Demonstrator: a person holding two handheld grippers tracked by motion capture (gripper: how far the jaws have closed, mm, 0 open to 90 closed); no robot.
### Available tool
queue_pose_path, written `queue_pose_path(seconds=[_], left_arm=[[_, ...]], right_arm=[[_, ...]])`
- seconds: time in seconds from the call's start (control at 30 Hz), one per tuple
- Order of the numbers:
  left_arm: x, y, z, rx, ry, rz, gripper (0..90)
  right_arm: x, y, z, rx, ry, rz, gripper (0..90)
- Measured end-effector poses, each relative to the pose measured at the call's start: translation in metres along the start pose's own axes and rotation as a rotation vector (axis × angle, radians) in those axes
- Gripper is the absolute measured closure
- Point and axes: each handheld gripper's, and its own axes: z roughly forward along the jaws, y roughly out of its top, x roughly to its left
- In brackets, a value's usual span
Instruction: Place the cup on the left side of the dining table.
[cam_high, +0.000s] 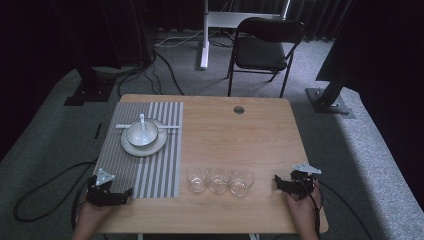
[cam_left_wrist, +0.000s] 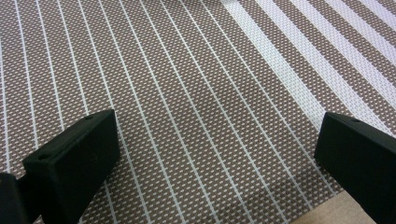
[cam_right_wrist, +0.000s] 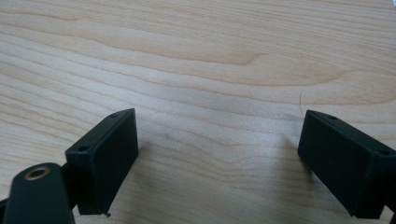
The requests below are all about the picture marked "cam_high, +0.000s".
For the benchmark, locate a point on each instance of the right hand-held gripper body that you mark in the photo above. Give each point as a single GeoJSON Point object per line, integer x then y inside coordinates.
{"type": "Point", "coordinates": [300, 185]}

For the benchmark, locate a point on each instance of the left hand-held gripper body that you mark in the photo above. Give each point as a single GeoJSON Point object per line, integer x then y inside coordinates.
{"type": "Point", "coordinates": [100, 195]}

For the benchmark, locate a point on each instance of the person's left hand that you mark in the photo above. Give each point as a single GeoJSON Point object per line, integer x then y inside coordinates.
{"type": "Point", "coordinates": [89, 215]}

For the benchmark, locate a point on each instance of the person's right hand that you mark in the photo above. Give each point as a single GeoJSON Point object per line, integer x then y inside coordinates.
{"type": "Point", "coordinates": [304, 211]}

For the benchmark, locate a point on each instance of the grey striped placemat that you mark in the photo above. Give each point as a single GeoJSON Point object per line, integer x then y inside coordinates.
{"type": "Point", "coordinates": [146, 166]}

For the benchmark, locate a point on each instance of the clear drinking glass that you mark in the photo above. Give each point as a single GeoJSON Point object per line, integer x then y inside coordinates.
{"type": "Point", "coordinates": [240, 185]}
{"type": "Point", "coordinates": [197, 181]}
{"type": "Point", "coordinates": [219, 182]}

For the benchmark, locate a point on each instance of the white round plate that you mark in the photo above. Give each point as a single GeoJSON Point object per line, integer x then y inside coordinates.
{"type": "Point", "coordinates": [144, 150]}

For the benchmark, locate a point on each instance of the white bowl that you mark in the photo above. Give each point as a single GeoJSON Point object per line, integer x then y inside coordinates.
{"type": "Point", "coordinates": [138, 136]}

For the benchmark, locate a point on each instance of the white ceramic spoon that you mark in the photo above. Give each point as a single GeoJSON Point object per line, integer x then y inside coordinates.
{"type": "Point", "coordinates": [144, 131]}

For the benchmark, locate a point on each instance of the small black floor object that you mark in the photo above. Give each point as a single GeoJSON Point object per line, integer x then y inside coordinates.
{"type": "Point", "coordinates": [98, 131]}

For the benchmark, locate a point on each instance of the grey table grommet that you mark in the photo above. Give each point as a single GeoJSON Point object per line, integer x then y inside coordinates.
{"type": "Point", "coordinates": [239, 110]}

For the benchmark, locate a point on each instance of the black metal stand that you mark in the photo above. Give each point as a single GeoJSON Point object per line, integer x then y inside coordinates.
{"type": "Point", "coordinates": [328, 100]}
{"type": "Point", "coordinates": [90, 90]}

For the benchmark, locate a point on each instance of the black folding chair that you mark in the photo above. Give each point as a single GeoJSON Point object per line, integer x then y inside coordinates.
{"type": "Point", "coordinates": [261, 50]}

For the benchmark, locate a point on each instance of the white desk frame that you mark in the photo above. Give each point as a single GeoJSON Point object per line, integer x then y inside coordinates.
{"type": "Point", "coordinates": [230, 18]}

